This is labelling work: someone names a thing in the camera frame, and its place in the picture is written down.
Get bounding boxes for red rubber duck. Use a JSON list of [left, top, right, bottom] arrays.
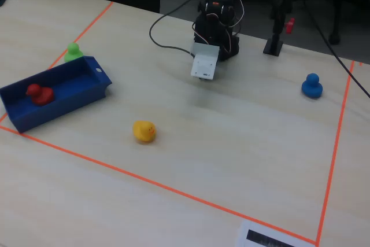
[[25, 83, 55, 106]]

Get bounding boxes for white paper with black bar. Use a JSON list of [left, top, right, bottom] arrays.
[[235, 220, 316, 247]]

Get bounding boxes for black camera cable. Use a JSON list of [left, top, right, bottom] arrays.
[[149, 0, 213, 56]]

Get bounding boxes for black office chair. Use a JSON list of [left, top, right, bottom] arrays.
[[288, 0, 370, 46]]

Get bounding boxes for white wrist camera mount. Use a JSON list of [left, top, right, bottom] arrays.
[[190, 42, 220, 82]]

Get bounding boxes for black stand with base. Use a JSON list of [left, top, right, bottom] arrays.
[[262, 0, 298, 57]]

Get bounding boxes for yellow rubber duck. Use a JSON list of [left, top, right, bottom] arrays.
[[132, 120, 157, 145]]

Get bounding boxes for green rubber duck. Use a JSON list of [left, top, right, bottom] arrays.
[[64, 42, 84, 63]]

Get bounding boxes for blue rubber duck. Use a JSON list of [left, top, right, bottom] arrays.
[[301, 73, 324, 99]]

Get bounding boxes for blue plastic box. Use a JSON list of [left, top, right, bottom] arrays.
[[0, 55, 113, 134]]

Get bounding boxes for red white black servo wires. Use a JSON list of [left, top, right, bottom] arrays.
[[208, 0, 245, 54]]

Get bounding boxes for orange boundary tape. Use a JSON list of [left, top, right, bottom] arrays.
[[0, 1, 356, 246]]

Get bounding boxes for long black cable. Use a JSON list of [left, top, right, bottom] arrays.
[[300, 0, 370, 99]]

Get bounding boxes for red clamp handle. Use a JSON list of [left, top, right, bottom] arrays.
[[284, 17, 296, 34]]

